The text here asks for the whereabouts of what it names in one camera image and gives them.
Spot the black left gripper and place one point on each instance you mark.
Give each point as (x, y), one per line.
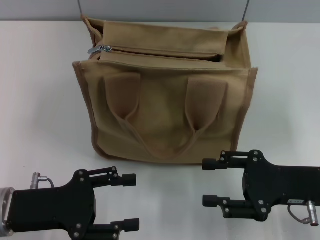
(55, 207)

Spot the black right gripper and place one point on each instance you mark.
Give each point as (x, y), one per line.
(282, 185)

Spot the khaki canvas food bag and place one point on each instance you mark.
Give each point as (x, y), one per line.
(165, 120)

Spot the silver metal zipper pull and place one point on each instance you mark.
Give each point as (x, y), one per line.
(96, 49)

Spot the white and silver left arm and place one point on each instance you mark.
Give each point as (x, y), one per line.
(5, 212)

